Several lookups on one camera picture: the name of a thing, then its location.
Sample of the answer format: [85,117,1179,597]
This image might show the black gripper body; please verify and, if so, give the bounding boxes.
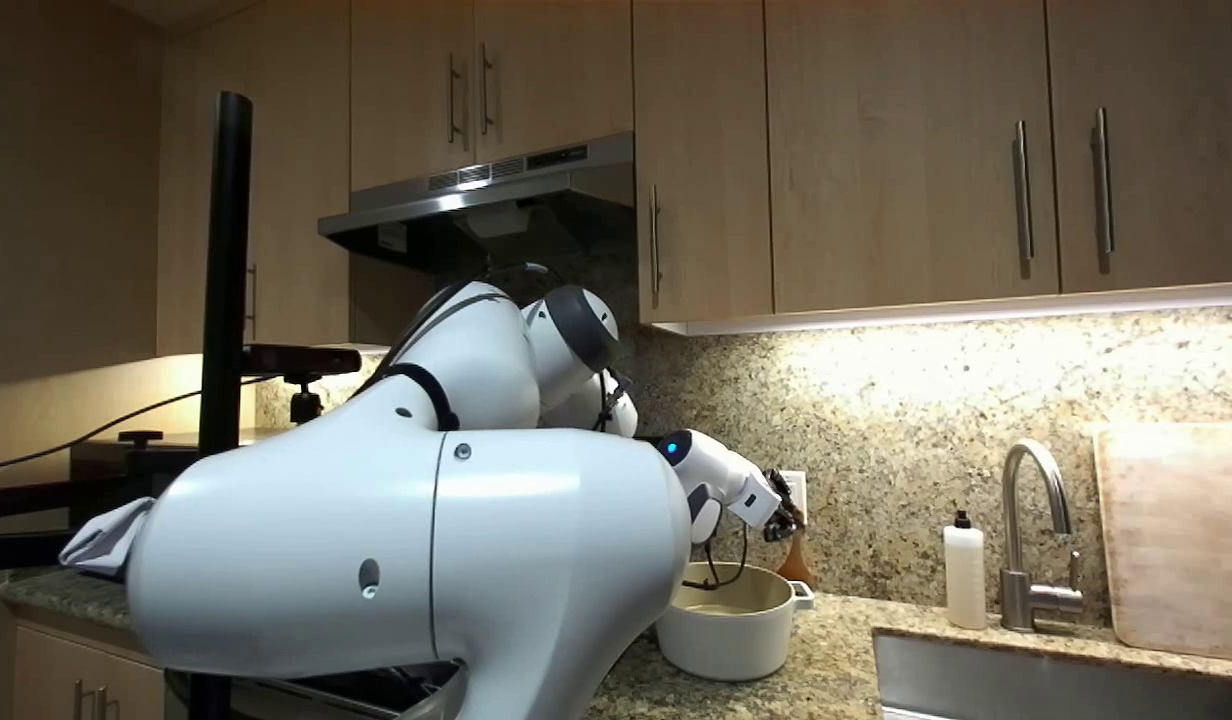
[761,499,809,548]

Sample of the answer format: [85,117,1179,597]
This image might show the white pot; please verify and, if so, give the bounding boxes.
[652,564,819,686]

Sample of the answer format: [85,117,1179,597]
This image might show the white soap bottle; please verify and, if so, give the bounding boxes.
[939,508,992,630]

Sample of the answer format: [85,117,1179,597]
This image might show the chrome sink faucet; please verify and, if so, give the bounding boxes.
[996,438,1088,635]

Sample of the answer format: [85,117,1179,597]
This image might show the stainless steel sink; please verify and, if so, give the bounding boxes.
[870,626,1232,720]

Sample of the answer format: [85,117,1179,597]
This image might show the wooden upper cabinet door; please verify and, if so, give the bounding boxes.
[769,0,1053,314]
[634,0,778,333]
[347,0,476,191]
[1043,0,1232,297]
[468,0,638,156]

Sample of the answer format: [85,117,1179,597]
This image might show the wooden cutting board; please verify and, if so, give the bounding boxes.
[1092,424,1232,668]

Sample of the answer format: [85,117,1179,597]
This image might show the steel range hood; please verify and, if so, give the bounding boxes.
[317,128,639,274]

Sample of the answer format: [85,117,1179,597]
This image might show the tall wooden cabinet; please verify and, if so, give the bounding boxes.
[154,0,352,354]

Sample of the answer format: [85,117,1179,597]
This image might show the black vertical pole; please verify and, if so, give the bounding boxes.
[190,89,255,720]

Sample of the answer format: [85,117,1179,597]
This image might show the grey cloth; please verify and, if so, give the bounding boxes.
[55,493,162,581]

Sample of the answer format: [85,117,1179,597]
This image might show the wooden lower cabinet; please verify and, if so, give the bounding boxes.
[7,611,169,720]

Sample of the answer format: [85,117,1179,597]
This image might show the white wall outlet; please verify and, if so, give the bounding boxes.
[778,469,812,529]

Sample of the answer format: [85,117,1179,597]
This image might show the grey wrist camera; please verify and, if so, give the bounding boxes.
[686,479,729,548]

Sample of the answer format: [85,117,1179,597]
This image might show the steel cabinet bar handle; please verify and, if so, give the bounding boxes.
[1007,121,1038,280]
[443,51,464,150]
[476,38,499,137]
[1092,102,1116,274]
[644,195,668,313]

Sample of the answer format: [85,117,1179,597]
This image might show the black stereo camera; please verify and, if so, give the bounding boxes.
[242,340,369,429]

